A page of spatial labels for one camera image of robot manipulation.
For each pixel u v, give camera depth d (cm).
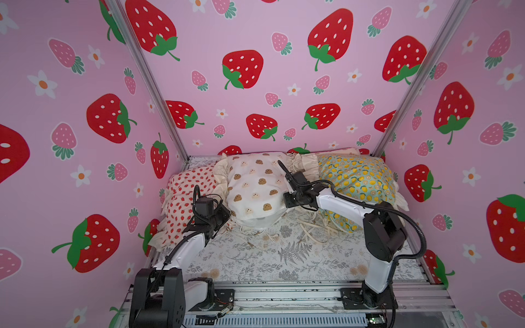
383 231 49
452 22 71
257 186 95
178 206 90
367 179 81
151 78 86
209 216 69
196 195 69
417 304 74
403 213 44
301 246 88
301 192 70
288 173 77
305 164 108
